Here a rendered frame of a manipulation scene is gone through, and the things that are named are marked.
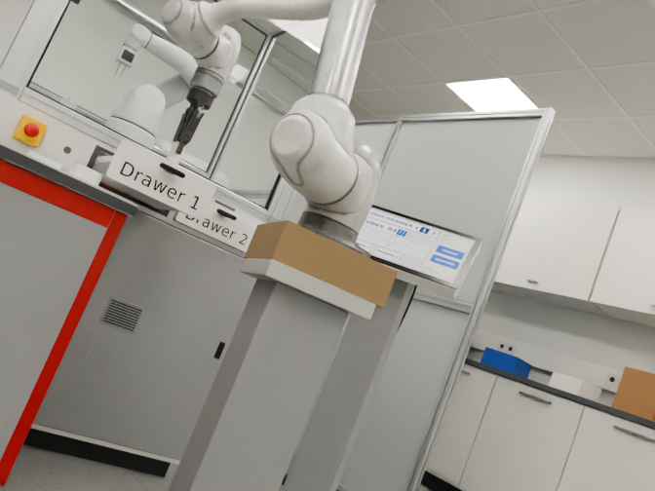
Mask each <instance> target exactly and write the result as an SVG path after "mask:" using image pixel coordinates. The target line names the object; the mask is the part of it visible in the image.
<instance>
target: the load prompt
mask: <svg viewBox="0 0 655 491"><path fill-rule="evenodd" d="M368 216H369V217H372V218H375V219H378V220H381V221H384V222H387V223H390V224H393V225H397V226H400V227H403V228H406V229H408V230H411V231H414V232H417V233H420V234H423V235H426V236H429V237H432V238H435V239H437V238H438V236H439V235H440V233H441V231H439V230H436V229H433V228H430V227H427V226H423V225H420V224H417V223H414V222H411V221H408V220H405V219H402V218H399V217H396V216H393V215H390V214H387V213H384V212H381V211H378V210H375V209H372V208H371V209H370V211H369V214H368Z"/></svg>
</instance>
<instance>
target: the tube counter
mask: <svg viewBox="0 0 655 491"><path fill-rule="evenodd" d="M385 232H388V233H391V234H394V235H398V236H401V237H404V238H407V239H410V240H413V241H416V242H419V243H421V244H424V245H427V246H433V244H434V243H435V241H436V240H433V239H430V238H427V237H424V236H421V235H418V234H415V233H412V232H408V231H406V230H403V229H400V228H397V227H394V226H391V225H389V226H388V228H387V229H386V230H385Z"/></svg>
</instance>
